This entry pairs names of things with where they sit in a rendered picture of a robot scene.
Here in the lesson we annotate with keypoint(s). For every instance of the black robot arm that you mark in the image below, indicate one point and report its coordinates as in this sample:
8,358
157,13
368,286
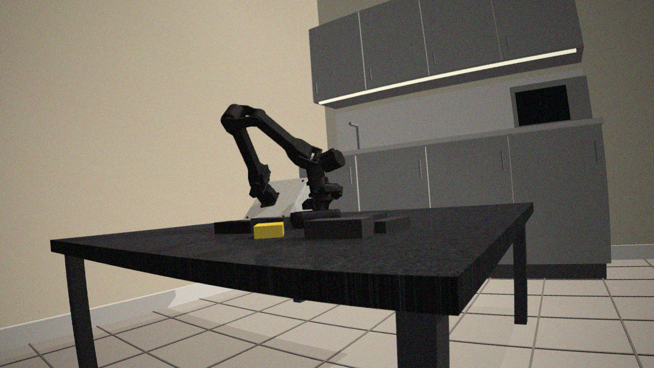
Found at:
235,122

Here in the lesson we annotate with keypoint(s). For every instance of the yellow rectangular block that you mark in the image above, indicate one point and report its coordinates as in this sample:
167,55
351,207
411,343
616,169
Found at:
268,230

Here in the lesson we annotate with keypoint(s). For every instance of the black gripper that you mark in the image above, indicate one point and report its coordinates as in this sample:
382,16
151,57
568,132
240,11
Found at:
321,192

